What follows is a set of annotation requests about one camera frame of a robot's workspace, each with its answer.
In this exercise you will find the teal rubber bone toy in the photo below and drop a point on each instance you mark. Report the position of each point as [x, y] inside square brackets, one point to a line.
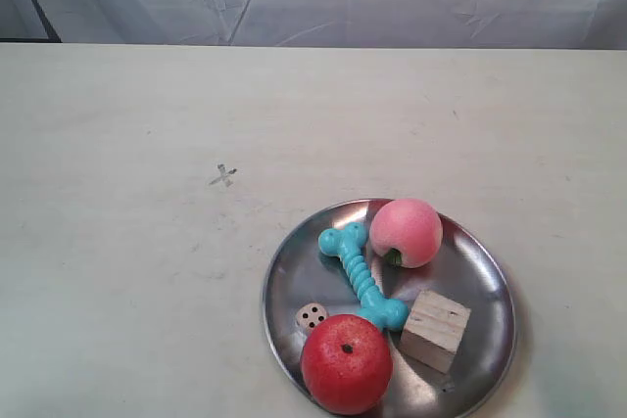
[347, 245]

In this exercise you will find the pink toy peach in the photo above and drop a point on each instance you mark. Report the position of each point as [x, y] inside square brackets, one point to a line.
[411, 227]

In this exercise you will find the small wooden die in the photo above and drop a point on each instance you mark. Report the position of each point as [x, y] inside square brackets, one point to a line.
[310, 315]

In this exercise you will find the red toy apple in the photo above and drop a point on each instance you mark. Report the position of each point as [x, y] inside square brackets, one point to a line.
[346, 364]

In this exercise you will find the light wooden cube block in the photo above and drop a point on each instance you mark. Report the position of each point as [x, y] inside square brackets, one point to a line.
[434, 329]

